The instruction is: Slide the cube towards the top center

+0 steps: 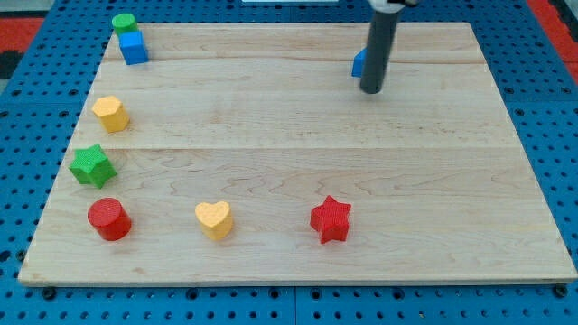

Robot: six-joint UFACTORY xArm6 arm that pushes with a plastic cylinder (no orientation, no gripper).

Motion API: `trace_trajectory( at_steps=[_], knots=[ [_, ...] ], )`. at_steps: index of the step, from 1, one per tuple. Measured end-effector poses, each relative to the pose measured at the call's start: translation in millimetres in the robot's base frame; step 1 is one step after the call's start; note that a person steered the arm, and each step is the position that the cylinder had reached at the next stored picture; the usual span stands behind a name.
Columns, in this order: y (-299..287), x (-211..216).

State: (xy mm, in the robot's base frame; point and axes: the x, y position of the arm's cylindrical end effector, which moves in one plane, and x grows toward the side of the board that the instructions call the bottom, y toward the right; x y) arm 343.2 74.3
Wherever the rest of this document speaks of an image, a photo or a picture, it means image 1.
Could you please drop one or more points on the yellow hexagon block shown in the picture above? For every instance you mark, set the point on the yellow hexagon block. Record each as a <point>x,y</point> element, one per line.
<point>111,114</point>

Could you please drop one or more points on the light wooden board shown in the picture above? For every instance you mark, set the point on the light wooden board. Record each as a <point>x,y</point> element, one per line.
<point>268,118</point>

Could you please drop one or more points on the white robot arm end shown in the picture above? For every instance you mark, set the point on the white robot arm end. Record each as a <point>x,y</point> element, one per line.
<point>391,6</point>

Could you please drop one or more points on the green cylinder block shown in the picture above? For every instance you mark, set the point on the green cylinder block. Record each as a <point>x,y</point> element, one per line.
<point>124,23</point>

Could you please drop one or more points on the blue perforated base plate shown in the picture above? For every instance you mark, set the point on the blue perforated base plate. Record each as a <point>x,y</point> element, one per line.
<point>41,104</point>

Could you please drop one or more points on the yellow heart block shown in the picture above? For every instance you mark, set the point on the yellow heart block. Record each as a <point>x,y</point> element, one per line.
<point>215,219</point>

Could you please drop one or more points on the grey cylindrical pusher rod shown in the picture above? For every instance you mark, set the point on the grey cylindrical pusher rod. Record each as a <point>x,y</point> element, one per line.
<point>382,31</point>

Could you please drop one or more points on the green star block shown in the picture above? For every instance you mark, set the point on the green star block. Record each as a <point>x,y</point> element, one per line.
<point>92,166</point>

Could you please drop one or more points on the red star block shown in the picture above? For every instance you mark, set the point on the red star block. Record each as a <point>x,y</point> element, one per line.
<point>331,220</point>

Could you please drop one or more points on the blue cube block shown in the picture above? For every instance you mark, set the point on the blue cube block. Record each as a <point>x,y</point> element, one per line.
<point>132,46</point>

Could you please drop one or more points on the red cylinder block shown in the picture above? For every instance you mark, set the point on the red cylinder block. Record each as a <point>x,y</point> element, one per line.
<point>108,217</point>

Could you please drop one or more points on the blue block behind rod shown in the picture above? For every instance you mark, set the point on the blue block behind rod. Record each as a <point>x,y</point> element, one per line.
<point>358,62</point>

